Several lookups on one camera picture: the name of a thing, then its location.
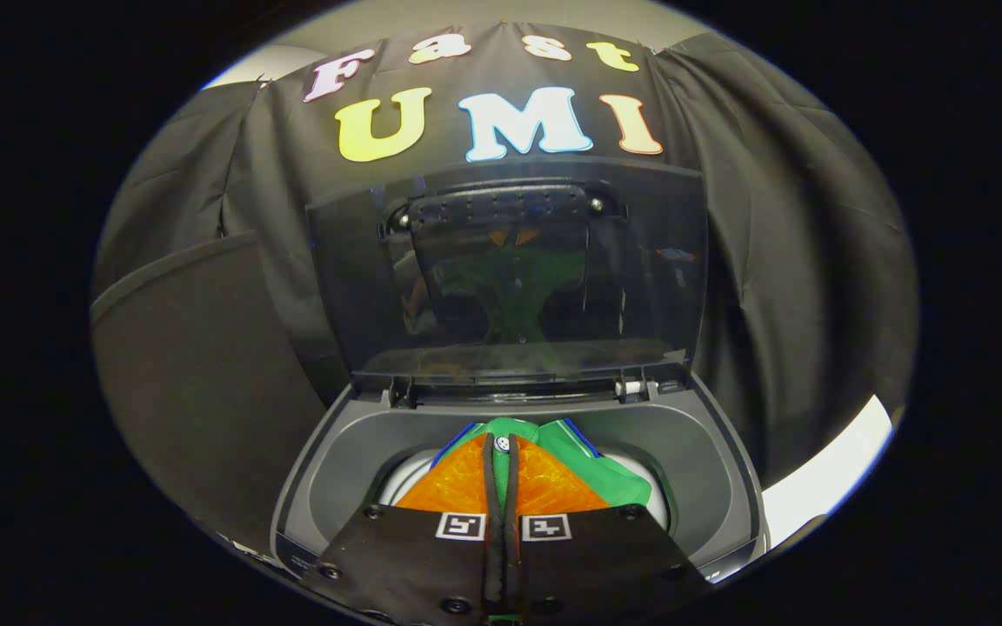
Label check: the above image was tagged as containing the white side table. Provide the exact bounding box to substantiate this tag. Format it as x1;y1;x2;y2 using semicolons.
762;396;893;550

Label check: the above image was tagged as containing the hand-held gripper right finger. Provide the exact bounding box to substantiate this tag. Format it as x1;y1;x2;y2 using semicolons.
501;432;715;623

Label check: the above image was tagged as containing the black backdrop cloth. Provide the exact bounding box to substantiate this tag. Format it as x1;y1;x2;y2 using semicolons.
90;22;919;488

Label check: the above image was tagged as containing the grey washing machine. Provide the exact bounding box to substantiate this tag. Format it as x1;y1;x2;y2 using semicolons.
271;374;767;592

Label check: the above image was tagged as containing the green polo shirt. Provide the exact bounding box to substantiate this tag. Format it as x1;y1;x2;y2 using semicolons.
431;417;651;509

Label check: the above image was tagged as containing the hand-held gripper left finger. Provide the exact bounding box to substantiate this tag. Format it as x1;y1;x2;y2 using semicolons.
305;432;502;623

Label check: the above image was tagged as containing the dark cabinet with beige door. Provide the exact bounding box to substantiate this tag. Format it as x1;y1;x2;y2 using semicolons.
90;230;334;533

